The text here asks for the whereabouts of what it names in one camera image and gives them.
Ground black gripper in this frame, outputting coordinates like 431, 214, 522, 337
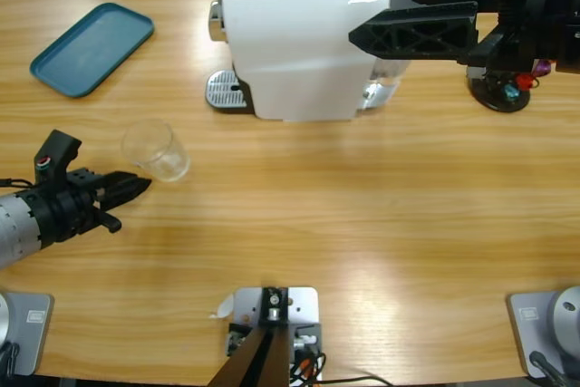
347, 0, 580, 78
29, 168, 153, 247

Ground clear glass cup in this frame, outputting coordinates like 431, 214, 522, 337
121, 118, 191, 183

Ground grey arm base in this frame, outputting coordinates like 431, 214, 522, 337
0, 291, 55, 377
506, 285, 580, 379

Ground red coffee capsule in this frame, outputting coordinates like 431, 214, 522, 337
516, 72, 539, 92

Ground white capsule coffee machine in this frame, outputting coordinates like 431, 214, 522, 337
206, 0, 392, 124

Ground clear water tank black lid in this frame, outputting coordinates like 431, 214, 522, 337
362, 0, 416, 111

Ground black capsule holder with rods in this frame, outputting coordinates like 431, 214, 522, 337
469, 64, 532, 114

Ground teal plastic tray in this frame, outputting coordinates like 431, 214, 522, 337
29, 2, 156, 100

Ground white paper tag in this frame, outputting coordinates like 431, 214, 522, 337
208, 294, 236, 320

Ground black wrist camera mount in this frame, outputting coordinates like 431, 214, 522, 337
34, 129, 82, 189

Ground black base cable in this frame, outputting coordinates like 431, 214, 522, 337
529, 350, 567, 387
0, 341, 22, 379

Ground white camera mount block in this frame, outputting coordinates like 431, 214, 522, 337
231, 285, 321, 347

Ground dark camera post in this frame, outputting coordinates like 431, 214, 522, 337
208, 285, 292, 387

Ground black bracket with connectors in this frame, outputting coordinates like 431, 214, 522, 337
226, 321, 324, 359

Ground orange and black cable bundle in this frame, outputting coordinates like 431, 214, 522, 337
288, 350, 395, 387

